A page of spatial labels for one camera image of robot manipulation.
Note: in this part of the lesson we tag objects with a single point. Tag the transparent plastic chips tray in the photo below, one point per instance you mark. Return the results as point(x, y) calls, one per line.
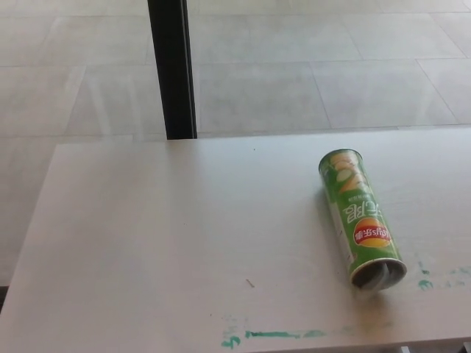
point(384, 276)

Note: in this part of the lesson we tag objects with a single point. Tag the green Lay's chips can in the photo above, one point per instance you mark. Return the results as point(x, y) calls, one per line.
point(357, 217)

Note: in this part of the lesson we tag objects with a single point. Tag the black vertical pillar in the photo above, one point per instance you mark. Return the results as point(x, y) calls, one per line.
point(171, 73)

